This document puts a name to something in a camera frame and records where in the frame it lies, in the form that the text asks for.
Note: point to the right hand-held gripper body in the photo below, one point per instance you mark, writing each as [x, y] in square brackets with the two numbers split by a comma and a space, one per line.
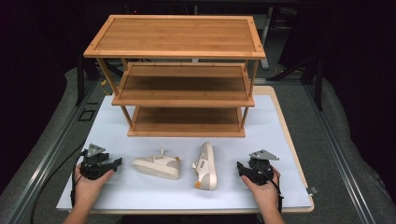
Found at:
[261, 172]

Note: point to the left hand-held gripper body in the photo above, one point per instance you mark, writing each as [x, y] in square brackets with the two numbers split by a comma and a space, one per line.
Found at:
[93, 166]

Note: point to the beige white sneaker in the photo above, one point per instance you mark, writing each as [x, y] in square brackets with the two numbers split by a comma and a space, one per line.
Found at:
[208, 168]
[158, 166]

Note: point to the wooden three-tier shoe rack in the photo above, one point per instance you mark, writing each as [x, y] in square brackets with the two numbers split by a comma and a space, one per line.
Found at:
[174, 35]

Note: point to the person's right hand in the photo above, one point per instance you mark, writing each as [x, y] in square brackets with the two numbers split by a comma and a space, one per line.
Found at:
[264, 193]

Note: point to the person's left hand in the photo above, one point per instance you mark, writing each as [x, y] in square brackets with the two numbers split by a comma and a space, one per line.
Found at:
[88, 189]

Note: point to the small metal clip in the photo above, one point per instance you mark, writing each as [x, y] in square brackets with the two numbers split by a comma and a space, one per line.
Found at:
[312, 190]

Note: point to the white table mat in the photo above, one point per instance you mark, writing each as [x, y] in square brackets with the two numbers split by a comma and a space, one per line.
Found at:
[186, 199]

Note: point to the small yellow item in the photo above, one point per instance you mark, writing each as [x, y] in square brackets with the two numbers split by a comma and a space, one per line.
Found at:
[104, 83]

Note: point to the aluminium frame rail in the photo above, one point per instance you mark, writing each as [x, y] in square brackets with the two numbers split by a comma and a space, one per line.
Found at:
[46, 161]
[339, 155]

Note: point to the black metal stand post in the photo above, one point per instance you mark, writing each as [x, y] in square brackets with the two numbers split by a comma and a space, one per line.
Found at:
[81, 81]
[318, 84]

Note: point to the white metal post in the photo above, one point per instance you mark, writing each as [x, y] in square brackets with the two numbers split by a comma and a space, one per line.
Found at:
[265, 43]

